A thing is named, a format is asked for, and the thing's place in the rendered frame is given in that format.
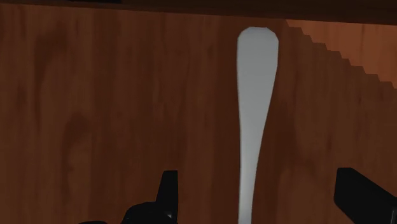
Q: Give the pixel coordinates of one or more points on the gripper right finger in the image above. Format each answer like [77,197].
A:
[363,198]

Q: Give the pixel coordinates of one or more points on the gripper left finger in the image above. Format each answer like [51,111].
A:
[167,198]

